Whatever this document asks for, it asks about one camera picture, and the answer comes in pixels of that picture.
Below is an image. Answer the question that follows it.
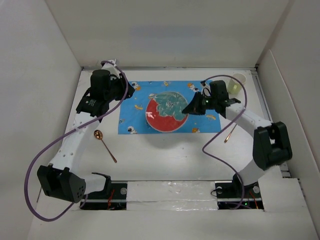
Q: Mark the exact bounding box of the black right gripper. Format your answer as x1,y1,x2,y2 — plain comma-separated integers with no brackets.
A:
182,91,217,116

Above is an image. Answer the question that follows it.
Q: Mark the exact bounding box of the blue space print cloth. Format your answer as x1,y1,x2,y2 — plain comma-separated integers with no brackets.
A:
118,80,221,135

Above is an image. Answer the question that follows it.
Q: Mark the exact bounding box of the red and teal plate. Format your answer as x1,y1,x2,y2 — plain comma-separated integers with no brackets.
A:
145,91,188,133

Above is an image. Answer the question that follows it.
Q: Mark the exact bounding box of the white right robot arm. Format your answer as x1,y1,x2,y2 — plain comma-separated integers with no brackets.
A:
193,80,293,197

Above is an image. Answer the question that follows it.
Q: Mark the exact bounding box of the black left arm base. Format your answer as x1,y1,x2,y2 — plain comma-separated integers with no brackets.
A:
79,172,128,211

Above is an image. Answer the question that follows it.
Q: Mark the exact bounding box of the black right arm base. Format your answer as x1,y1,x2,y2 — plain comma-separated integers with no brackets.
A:
210,177,264,210

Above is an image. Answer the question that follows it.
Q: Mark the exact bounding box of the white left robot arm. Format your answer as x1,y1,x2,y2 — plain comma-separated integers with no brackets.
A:
37,102,204,204

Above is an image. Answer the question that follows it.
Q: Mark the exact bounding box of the pale yellow mug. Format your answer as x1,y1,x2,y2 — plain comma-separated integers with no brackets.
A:
227,73,247,95

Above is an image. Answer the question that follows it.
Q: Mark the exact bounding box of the copper fork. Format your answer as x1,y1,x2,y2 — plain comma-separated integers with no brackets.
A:
224,124,237,144

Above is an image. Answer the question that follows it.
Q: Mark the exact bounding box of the copper spoon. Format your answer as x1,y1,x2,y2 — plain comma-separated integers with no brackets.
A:
93,129,118,163

